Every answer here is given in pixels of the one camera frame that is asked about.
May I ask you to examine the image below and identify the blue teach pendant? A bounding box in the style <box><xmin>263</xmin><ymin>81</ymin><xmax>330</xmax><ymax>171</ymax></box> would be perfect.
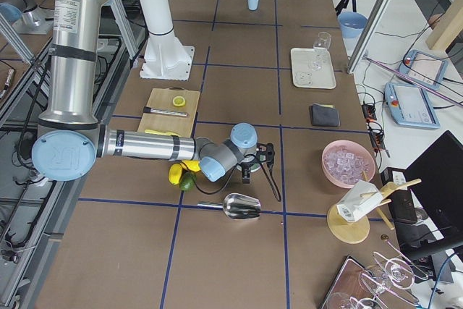
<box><xmin>384</xmin><ymin>82</ymin><xmax>440</xmax><ymax>130</ymax></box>
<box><xmin>398</xmin><ymin>49</ymin><xmax>448</xmax><ymax>90</ymax></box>

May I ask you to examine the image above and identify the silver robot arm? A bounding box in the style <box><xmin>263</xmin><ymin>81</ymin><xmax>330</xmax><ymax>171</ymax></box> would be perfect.
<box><xmin>32</xmin><ymin>0</ymin><xmax>274</xmax><ymax>181</ymax></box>

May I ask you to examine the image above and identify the wooden stand with carton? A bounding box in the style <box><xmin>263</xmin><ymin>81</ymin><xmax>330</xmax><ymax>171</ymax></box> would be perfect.
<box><xmin>327</xmin><ymin>179</ymin><xmax>422</xmax><ymax>244</ymax></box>

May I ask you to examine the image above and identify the hanging wine glasses rack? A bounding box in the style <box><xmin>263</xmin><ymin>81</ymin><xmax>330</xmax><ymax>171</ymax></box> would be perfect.
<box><xmin>319</xmin><ymin>234</ymin><xmax>429</xmax><ymax>308</ymax></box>

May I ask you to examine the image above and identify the half lemon slice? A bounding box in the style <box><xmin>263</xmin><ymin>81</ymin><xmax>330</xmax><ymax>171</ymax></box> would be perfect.
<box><xmin>172</xmin><ymin>96</ymin><xmax>187</xmax><ymax>108</ymax></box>

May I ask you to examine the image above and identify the black monitor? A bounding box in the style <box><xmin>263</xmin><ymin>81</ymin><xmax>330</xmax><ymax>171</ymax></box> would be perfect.
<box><xmin>404</xmin><ymin>130</ymin><xmax>462</xmax><ymax>260</ymax></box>

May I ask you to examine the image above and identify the blue teach pendant near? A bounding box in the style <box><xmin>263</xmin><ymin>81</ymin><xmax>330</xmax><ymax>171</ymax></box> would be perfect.
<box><xmin>384</xmin><ymin>82</ymin><xmax>440</xmax><ymax>130</ymax></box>

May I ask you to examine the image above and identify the grey folded cloth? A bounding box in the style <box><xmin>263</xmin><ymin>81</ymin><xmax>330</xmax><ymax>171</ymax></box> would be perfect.
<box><xmin>309</xmin><ymin>103</ymin><xmax>340</xmax><ymax>127</ymax></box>

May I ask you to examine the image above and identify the cream bear tray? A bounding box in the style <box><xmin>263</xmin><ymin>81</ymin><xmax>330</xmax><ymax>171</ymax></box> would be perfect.
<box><xmin>290</xmin><ymin>48</ymin><xmax>336</xmax><ymax>90</ymax></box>

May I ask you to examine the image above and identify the clear wine glass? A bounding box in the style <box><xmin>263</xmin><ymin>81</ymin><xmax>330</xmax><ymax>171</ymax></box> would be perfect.
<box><xmin>310</xmin><ymin>32</ymin><xmax>331</xmax><ymax>71</ymax></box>

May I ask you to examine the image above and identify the light blue plastic cup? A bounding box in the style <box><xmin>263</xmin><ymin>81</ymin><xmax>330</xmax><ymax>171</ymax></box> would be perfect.
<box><xmin>247</xmin><ymin>0</ymin><xmax>259</xmax><ymax>11</ymax></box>

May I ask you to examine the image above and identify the aluminium frame post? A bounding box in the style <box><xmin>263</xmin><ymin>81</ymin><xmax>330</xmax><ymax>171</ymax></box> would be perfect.
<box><xmin>347</xmin><ymin>0</ymin><xmax>391</xmax><ymax>74</ymax></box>

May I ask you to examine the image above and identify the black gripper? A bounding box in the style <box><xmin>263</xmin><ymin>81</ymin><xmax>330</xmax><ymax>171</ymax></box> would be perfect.
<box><xmin>239</xmin><ymin>143</ymin><xmax>275</xmax><ymax>184</ymax></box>

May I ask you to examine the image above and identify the green lime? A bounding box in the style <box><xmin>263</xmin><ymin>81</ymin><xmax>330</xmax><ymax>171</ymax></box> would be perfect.
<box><xmin>179</xmin><ymin>172</ymin><xmax>196</xmax><ymax>192</ymax></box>

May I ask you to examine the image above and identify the metal ice scoop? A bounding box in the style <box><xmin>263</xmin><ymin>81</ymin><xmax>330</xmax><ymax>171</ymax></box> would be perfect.
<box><xmin>197</xmin><ymin>192</ymin><xmax>261</xmax><ymax>220</ymax></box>

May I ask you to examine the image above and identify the pink bowl with ice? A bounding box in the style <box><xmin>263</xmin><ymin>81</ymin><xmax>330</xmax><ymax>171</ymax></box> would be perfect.
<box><xmin>321</xmin><ymin>140</ymin><xmax>376</xmax><ymax>188</ymax></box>

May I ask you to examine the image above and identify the wooden cutting board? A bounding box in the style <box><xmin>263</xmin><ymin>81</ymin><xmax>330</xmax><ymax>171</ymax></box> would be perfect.
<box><xmin>137</xmin><ymin>88</ymin><xmax>200</xmax><ymax>137</ymax></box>

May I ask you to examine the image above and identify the yellow plastic knife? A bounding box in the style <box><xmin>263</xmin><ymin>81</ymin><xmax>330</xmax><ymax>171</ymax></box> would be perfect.
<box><xmin>144</xmin><ymin>129</ymin><xmax>180</xmax><ymax>136</ymax></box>

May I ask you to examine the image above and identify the yellow lemon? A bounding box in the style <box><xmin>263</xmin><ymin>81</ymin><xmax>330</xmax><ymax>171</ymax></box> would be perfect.
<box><xmin>168</xmin><ymin>164</ymin><xmax>183</xmax><ymax>185</ymax></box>
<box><xmin>180</xmin><ymin>160</ymin><xmax>200</xmax><ymax>172</ymax></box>

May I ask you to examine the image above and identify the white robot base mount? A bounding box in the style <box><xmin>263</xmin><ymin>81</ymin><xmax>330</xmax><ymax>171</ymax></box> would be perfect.
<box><xmin>140</xmin><ymin>0</ymin><xmax>195</xmax><ymax>81</ymax></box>

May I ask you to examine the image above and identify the blue bowl with fork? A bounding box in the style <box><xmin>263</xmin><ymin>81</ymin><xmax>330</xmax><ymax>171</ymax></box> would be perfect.
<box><xmin>337</xmin><ymin>12</ymin><xmax>368</xmax><ymax>38</ymax></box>

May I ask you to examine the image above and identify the blue teach pendant far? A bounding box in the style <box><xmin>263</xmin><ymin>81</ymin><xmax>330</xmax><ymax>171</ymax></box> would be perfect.
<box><xmin>398</xmin><ymin>49</ymin><xmax>448</xmax><ymax>90</ymax></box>

